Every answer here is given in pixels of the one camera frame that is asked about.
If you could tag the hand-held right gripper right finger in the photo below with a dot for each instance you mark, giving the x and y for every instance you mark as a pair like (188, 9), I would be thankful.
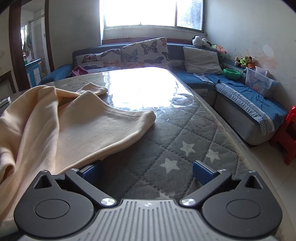
(202, 172)

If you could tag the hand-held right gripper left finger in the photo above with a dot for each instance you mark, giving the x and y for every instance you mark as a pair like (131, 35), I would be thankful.
(93, 172)

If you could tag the cream garment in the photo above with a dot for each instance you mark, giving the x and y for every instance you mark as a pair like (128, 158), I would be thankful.
(57, 129)

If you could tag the blue sofa cover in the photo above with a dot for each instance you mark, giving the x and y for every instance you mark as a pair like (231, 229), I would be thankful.
(252, 102)

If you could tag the blue corner sofa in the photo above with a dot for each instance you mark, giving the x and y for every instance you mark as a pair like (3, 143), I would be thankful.
(201, 83)

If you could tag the red plastic stool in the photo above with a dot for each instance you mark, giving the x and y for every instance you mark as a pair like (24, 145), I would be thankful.
(288, 136)

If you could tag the pink cloth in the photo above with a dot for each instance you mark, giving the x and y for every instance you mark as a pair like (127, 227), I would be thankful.
(79, 71)

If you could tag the green bowl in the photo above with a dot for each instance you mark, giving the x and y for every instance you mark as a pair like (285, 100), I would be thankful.
(232, 74)

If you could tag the clear plastic storage box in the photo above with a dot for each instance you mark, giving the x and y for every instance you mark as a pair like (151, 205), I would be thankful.
(260, 81)

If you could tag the grey pillow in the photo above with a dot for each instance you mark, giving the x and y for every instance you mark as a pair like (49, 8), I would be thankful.
(202, 60)

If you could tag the grey remote control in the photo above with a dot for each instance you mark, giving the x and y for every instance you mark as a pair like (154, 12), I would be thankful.
(4, 102)

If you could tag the long butterfly print cushion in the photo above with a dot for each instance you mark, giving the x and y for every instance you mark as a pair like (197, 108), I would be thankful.
(99, 58)

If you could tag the blue cabinet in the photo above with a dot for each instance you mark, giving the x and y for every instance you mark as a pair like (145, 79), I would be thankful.
(33, 73)

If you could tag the brown plush toys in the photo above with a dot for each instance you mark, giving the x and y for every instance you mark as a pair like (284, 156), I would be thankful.
(245, 61)

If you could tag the colourful soft toy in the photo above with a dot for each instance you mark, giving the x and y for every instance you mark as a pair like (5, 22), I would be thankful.
(218, 49)

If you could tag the panda plush toy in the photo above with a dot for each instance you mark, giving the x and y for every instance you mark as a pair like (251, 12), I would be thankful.
(200, 41)

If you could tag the square butterfly print cushion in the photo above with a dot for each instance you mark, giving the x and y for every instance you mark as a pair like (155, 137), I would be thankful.
(148, 52)

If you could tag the window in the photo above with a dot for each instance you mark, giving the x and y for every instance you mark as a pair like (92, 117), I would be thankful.
(143, 12)

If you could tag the dark wooden door frame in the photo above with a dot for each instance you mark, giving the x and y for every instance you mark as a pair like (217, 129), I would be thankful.
(16, 46)

